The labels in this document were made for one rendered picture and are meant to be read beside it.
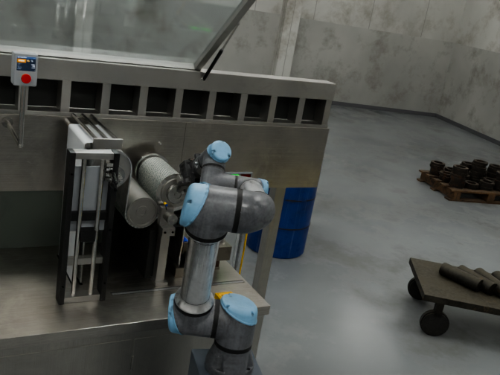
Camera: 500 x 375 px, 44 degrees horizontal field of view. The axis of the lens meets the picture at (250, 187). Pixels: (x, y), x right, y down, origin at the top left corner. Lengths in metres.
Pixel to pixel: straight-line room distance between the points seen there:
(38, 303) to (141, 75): 0.95
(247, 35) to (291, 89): 9.34
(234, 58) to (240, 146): 9.40
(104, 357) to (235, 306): 0.58
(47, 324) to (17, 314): 0.11
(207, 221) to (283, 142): 1.36
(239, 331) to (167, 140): 1.03
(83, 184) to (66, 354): 0.56
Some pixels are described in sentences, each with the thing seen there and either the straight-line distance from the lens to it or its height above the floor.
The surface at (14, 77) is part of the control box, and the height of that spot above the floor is 1.63.
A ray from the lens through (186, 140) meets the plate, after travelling 2.64.
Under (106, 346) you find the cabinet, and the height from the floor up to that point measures 0.80.
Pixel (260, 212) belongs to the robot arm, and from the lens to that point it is 1.57.
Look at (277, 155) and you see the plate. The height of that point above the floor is 1.30.
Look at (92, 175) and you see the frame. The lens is 2.09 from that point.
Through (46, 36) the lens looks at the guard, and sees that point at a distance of 2.34.
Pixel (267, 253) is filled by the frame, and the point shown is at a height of 0.71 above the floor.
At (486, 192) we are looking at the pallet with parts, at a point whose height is 0.14.
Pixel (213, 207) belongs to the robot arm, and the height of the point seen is 1.49.
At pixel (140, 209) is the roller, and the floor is 1.19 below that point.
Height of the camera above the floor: 2.02
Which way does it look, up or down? 18 degrees down
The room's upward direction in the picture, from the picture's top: 10 degrees clockwise
